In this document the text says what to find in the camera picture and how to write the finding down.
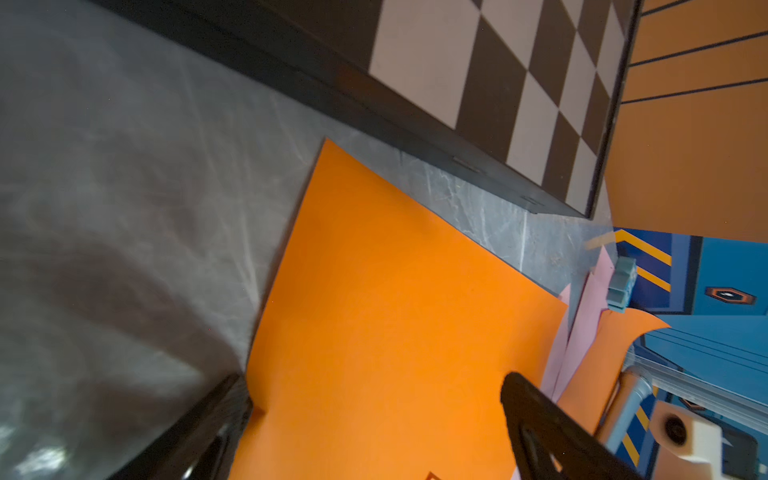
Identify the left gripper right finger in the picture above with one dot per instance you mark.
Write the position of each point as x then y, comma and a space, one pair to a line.
547, 444

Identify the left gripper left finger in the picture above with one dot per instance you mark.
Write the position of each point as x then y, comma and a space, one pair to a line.
202, 443

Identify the orange paper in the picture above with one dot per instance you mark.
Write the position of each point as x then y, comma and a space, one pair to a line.
591, 387
383, 346

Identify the grey metal cylinder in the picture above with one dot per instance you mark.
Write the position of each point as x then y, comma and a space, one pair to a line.
634, 386

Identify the pink paper lower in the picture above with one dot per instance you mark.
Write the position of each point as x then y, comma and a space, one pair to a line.
571, 343

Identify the small blue toy box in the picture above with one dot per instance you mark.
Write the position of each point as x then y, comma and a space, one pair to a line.
621, 284

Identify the black white chessboard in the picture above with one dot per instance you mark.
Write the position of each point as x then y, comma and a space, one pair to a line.
516, 97

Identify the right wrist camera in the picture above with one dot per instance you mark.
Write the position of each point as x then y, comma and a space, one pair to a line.
692, 446

